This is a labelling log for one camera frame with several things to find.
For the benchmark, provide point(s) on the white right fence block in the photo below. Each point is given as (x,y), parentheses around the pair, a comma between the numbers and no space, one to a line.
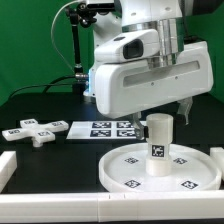
(217,154)

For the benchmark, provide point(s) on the white fence block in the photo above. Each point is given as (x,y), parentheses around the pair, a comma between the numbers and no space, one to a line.
(217,154)
(8,165)

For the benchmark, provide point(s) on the white round table top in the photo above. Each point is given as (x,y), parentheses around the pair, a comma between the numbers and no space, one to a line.
(124,169)

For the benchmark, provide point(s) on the white front fence bar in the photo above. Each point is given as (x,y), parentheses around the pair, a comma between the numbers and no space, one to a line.
(106,207)

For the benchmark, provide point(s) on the white marker sheet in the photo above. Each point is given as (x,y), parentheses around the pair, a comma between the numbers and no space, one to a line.
(112,130)

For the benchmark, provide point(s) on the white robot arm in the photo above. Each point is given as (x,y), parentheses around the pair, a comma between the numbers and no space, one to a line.
(167,17)

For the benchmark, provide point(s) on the white cross-shaped table base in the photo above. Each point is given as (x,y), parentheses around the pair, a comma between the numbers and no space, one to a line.
(39,133)

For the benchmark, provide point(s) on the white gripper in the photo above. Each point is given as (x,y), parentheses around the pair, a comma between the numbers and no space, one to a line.
(128,88)

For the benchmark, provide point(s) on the white left fence block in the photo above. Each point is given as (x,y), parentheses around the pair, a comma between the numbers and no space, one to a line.
(8,165)

